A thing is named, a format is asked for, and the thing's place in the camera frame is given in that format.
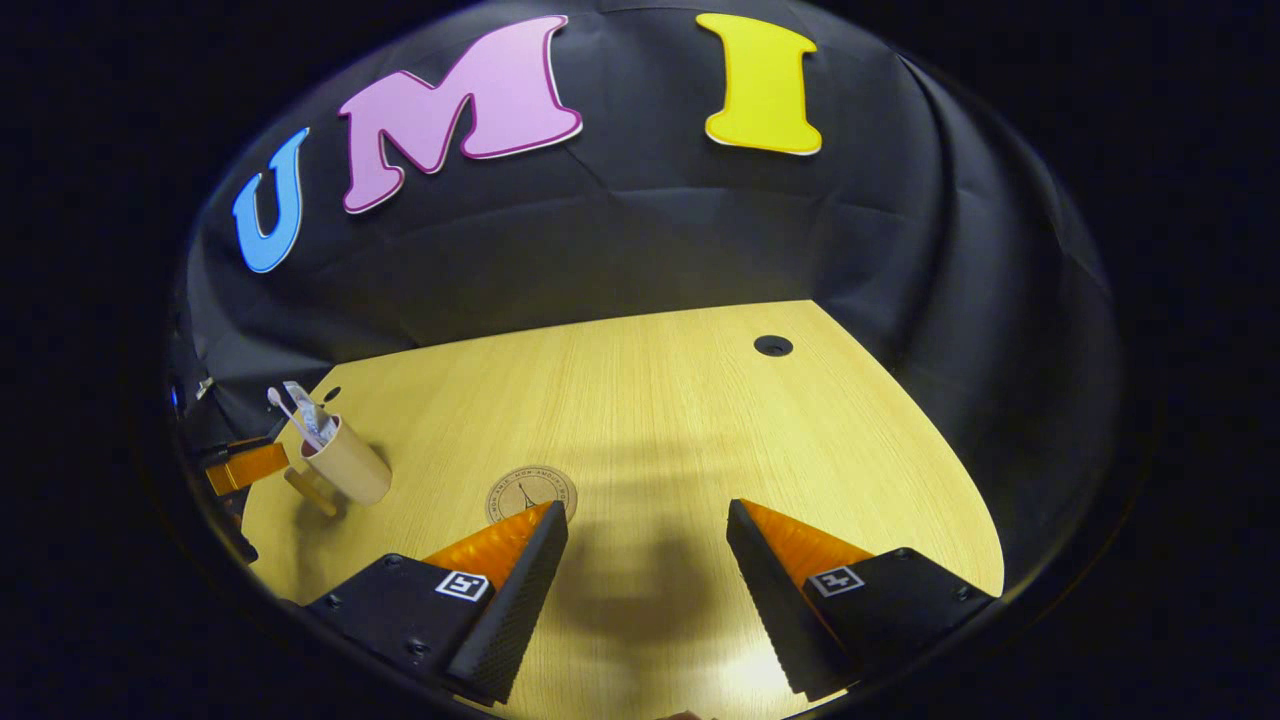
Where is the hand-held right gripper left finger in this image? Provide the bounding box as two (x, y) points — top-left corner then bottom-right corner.
(303, 500), (570, 706)

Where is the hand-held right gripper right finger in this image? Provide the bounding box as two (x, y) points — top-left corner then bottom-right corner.
(726, 498), (998, 703)

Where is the white toothbrush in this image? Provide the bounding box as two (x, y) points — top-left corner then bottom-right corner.
(266, 388), (323, 451)

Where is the white toothpaste tube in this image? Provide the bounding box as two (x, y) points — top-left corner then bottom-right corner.
(283, 380), (339, 446)

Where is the beige cup with handle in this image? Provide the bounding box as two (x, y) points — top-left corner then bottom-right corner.
(284, 415), (393, 518)

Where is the round wooden coaster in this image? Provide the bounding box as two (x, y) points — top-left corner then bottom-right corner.
(486, 465), (578, 525)

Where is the light wooden desktop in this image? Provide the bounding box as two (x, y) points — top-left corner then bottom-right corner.
(240, 299), (1006, 720)

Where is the black backdrop cloth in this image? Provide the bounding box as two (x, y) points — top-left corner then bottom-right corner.
(170, 0), (1121, 581)

